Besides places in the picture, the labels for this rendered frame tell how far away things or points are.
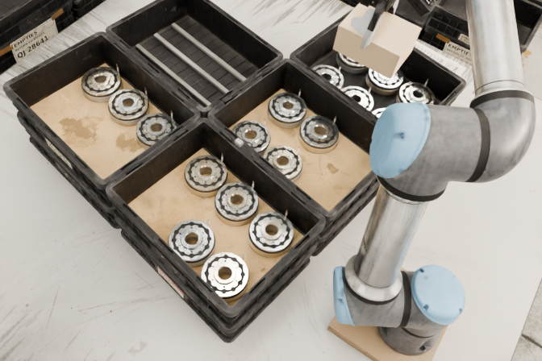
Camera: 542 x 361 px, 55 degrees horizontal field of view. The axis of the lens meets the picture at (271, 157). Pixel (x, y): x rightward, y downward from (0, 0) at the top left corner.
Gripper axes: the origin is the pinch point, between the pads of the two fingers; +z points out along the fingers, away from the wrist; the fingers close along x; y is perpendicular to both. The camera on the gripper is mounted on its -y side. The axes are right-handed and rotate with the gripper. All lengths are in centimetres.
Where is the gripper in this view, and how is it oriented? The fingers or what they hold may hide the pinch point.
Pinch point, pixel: (377, 34)
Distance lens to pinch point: 130.2
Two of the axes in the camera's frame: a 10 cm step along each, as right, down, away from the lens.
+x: -5.5, 6.6, -5.1
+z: -0.9, 5.6, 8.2
